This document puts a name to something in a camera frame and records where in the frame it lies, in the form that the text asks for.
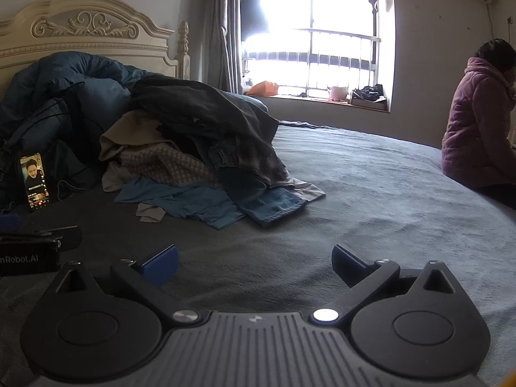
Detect orange bag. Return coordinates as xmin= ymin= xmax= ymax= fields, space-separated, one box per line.
xmin=247 ymin=81 xmax=280 ymax=96

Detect blue jeans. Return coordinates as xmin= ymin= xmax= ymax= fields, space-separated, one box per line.
xmin=226 ymin=185 xmax=307 ymax=227

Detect barred window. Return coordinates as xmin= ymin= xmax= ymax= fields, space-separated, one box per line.
xmin=240 ymin=0 xmax=393 ymax=101

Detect hanging dark clothes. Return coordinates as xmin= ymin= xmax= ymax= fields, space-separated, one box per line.
xmin=241 ymin=0 xmax=271 ymax=37

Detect white cloth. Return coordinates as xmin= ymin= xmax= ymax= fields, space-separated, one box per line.
xmin=282 ymin=177 xmax=326 ymax=202

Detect cream carved headboard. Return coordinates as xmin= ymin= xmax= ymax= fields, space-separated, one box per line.
xmin=0 ymin=0 xmax=190 ymax=89

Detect blue shirt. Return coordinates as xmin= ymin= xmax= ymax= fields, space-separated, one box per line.
xmin=114 ymin=177 xmax=246 ymax=230

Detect dark navy pants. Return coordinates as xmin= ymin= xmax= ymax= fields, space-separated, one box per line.
xmin=129 ymin=74 xmax=279 ymax=178

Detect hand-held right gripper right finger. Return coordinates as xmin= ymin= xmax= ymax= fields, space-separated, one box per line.
xmin=310 ymin=244 xmax=458 ymax=325

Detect grey curtain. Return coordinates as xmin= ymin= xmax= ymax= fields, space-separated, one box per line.
xmin=205 ymin=0 xmax=244 ymax=93

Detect pale grey garment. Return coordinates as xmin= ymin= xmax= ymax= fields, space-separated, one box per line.
xmin=101 ymin=161 xmax=167 ymax=225

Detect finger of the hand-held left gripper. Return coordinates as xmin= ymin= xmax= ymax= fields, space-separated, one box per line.
xmin=34 ymin=225 xmax=83 ymax=251

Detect dark blue duvet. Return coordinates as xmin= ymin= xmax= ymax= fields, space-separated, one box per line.
xmin=0 ymin=50 xmax=269 ymax=210

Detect beige garment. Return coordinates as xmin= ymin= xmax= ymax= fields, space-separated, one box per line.
xmin=99 ymin=109 xmax=174 ymax=162

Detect smartphone with lit screen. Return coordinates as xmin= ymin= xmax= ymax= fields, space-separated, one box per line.
xmin=19 ymin=152 xmax=54 ymax=213

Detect small pink item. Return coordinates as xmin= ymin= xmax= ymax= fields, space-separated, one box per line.
xmin=327 ymin=84 xmax=351 ymax=103

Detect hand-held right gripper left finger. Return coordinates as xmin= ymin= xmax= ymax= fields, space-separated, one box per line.
xmin=54 ymin=244 xmax=202 ymax=325

